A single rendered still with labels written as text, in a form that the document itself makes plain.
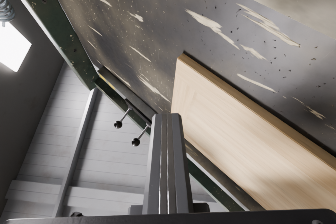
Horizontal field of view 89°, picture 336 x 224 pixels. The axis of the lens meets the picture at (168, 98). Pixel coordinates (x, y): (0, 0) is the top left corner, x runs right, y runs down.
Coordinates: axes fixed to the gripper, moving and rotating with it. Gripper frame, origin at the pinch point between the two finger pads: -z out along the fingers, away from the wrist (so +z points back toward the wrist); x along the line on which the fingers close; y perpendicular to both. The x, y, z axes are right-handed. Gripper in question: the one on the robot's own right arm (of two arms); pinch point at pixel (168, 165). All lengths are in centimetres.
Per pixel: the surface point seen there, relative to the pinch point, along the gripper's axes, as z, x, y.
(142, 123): -64, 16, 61
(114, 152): -208, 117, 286
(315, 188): -9.1, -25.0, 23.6
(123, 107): -74, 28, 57
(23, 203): -132, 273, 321
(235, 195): -22, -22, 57
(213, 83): -20.7, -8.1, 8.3
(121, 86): -63, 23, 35
